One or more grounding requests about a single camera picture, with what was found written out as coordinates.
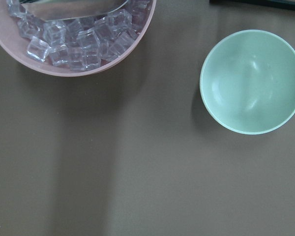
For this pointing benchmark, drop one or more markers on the clear ice cubes pile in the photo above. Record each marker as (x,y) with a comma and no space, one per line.
(82,43)

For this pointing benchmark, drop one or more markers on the mint green bowl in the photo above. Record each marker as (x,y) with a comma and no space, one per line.
(247,82)

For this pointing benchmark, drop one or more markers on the metal ice scoop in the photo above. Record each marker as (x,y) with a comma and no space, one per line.
(50,10)

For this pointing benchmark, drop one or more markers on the pink bowl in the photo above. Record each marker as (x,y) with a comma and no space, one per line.
(15,46)

